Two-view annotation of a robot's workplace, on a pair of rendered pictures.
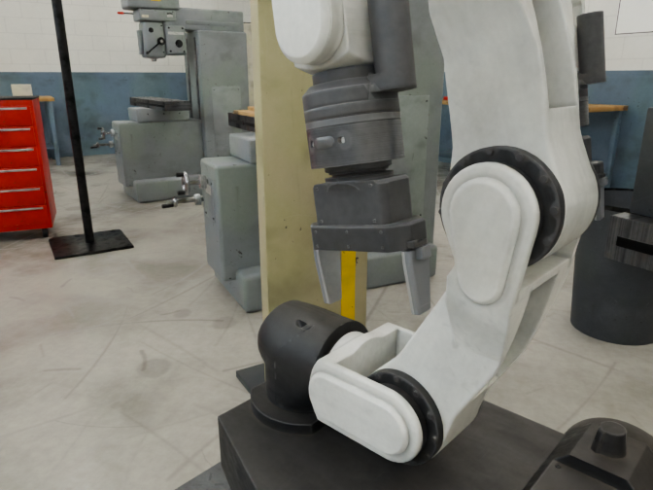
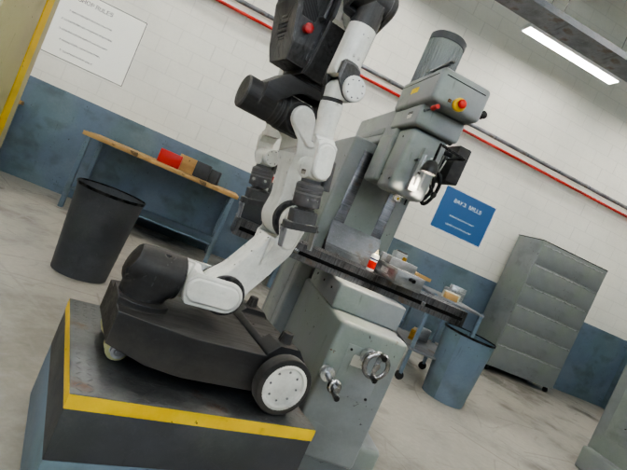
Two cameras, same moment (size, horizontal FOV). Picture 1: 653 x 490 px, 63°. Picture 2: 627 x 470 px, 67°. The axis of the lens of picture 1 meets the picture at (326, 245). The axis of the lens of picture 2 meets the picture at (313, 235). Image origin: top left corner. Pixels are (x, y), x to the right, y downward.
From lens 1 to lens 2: 1.38 m
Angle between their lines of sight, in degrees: 73
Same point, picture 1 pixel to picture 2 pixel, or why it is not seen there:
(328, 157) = (313, 205)
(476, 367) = (265, 271)
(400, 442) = (235, 303)
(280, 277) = not seen: outside the picture
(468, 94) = (292, 182)
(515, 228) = not seen: hidden behind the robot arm
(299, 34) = (323, 172)
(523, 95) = not seen: hidden behind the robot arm
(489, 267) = (293, 238)
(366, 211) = (312, 221)
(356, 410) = (215, 293)
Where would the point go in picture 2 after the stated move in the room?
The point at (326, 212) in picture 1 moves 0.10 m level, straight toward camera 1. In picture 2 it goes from (299, 218) to (327, 231)
